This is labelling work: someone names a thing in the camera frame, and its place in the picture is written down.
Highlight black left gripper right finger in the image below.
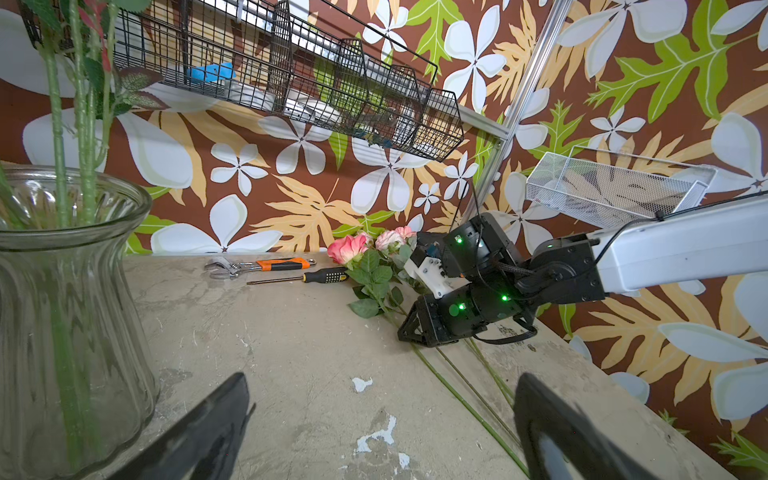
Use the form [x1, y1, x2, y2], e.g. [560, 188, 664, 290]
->
[513, 373, 655, 479]

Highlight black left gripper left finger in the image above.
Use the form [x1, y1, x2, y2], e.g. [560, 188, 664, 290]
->
[111, 372, 256, 479]

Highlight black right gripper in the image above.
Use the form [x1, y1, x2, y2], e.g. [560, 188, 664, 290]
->
[397, 282, 537, 347]

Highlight pale pink carnation stem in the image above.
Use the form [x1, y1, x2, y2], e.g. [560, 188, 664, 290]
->
[376, 227, 514, 406]

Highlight pink rose bunch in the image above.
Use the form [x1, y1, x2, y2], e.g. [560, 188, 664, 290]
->
[19, 0, 169, 228]

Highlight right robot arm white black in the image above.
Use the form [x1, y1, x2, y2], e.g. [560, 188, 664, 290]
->
[397, 192, 767, 348]

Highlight clear ribbed glass vase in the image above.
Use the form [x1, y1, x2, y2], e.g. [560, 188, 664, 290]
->
[1, 165, 159, 479]

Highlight black yellow screwdriver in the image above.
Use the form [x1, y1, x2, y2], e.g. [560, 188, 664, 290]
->
[247, 267, 349, 285]

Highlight orange black adjustable wrench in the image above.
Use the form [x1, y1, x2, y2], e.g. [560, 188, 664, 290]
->
[204, 257, 316, 280]

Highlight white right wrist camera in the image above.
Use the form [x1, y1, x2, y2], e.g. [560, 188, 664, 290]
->
[404, 232, 466, 299]

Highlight white wire basket right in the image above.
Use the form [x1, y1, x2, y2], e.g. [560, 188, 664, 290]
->
[526, 148, 717, 229]

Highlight black wire wall basket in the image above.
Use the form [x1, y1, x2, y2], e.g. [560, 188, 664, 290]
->
[19, 1, 464, 161]

